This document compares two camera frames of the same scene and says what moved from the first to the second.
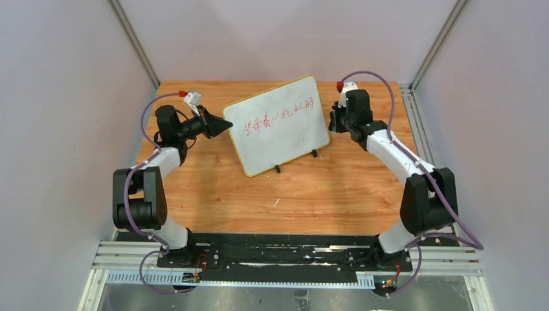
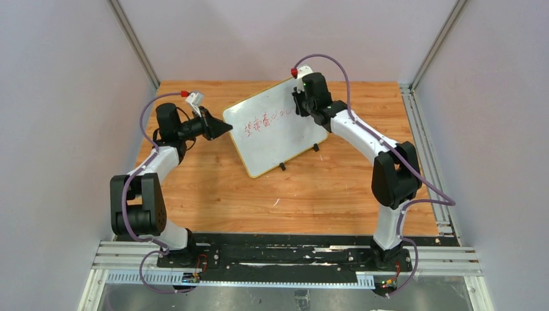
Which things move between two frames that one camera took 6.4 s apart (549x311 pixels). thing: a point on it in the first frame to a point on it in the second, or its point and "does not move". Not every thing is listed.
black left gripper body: x=206 y=124 does not move
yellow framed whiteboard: x=277 y=124 does not move
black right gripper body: x=337 y=118 to x=301 y=102
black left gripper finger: x=217 y=125 does not move
